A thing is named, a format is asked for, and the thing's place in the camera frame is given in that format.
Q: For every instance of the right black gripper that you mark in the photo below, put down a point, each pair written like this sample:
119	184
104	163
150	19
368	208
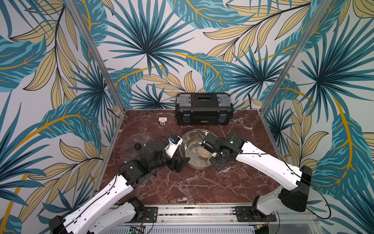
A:
217	161

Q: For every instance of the glass pot lid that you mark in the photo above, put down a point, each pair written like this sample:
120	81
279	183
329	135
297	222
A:
133	145

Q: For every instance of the left aluminium frame post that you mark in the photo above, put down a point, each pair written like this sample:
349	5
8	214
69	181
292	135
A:
79	20

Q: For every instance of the stainless steel pot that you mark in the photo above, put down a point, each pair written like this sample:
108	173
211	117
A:
190	149

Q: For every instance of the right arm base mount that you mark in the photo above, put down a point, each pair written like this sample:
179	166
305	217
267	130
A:
247	214

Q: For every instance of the aluminium frame post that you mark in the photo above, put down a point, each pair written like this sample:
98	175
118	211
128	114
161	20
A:
305	36
79	20

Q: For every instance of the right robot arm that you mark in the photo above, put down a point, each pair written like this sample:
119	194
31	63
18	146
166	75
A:
294	182

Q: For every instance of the white pvc pipe fitting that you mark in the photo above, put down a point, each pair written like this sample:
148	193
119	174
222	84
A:
162	120

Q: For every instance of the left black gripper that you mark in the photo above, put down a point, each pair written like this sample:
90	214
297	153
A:
181	164

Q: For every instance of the black plastic toolbox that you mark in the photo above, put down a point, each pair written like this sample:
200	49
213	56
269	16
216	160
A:
203	109

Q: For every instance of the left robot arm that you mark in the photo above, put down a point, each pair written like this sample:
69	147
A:
94	217

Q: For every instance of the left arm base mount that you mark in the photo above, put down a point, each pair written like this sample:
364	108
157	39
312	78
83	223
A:
146	215

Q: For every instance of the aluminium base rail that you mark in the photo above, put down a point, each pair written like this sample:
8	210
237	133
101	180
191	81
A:
218	218

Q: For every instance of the right aluminium frame post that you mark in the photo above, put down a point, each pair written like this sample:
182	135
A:
305	36

